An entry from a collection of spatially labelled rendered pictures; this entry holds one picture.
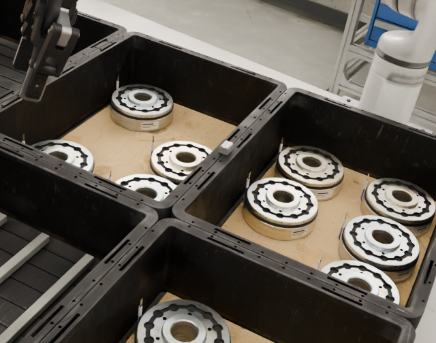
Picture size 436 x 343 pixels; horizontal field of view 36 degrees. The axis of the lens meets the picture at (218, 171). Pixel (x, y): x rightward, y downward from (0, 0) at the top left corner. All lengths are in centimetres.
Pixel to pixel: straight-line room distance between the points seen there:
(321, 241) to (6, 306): 42
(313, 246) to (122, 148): 34
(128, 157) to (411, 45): 48
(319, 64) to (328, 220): 247
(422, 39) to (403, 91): 10
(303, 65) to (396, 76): 223
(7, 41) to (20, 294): 67
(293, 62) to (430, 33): 228
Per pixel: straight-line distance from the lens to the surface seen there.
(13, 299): 82
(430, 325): 108
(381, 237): 95
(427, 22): 112
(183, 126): 113
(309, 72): 332
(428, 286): 78
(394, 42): 115
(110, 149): 105
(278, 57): 341
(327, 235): 96
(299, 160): 103
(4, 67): 128
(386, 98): 118
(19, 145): 88
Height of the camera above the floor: 142
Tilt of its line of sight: 35 degrees down
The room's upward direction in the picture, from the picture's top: 10 degrees clockwise
